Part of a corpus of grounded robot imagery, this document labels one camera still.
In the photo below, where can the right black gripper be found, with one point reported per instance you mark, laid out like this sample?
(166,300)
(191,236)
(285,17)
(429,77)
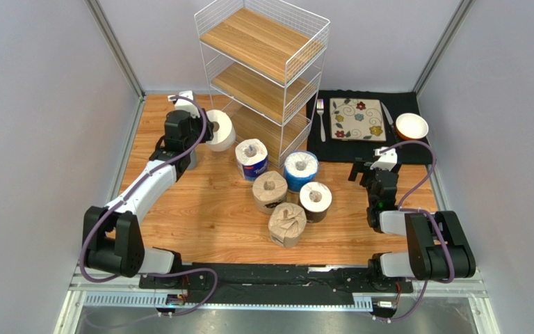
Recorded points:
(366,172)

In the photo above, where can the white wire wooden shelf rack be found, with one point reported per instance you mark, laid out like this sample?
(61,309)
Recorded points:
(267,58)

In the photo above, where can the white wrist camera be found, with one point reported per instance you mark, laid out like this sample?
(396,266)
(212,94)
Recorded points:
(185,104)
(387,159)

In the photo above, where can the black cloth placemat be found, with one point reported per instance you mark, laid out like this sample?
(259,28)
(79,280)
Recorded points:
(347,151)

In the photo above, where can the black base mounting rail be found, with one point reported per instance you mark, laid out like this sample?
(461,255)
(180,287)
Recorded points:
(278,284)

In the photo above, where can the dark handled knife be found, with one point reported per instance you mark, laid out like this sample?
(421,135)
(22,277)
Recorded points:
(390,122)

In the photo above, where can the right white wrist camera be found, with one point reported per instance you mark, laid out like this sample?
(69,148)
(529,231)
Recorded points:
(387,159)

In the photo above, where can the white roll blue label wrapper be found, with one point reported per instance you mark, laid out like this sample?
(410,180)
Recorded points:
(251,158)

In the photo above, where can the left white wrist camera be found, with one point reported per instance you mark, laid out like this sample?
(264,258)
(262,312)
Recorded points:
(185,104)

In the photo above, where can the brown paper roll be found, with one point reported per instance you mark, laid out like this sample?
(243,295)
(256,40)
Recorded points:
(269,190)
(286,224)

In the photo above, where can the blue grey cup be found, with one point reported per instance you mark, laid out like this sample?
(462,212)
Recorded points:
(193,160)

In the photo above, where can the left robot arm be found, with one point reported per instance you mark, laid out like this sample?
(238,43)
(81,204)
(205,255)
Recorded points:
(112,239)

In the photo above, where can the orange white bowl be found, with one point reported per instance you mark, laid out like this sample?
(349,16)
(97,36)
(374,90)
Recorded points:
(410,126)

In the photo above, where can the square floral plate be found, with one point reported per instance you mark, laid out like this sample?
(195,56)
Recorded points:
(357,120)

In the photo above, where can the white roll dark brown wrapper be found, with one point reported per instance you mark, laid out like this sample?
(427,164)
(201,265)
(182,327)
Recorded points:
(315,198)

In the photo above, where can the plain white paper towel roll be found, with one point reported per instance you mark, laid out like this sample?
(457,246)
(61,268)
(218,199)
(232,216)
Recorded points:
(224,134)

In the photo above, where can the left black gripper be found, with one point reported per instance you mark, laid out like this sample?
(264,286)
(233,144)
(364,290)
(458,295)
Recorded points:
(208,136)

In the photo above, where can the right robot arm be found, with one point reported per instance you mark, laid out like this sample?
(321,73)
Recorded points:
(437,248)

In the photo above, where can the blue paper towel roll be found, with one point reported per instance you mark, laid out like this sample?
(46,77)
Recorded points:
(300,168)

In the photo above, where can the silver fork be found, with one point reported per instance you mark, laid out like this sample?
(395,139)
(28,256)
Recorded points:
(320,112)

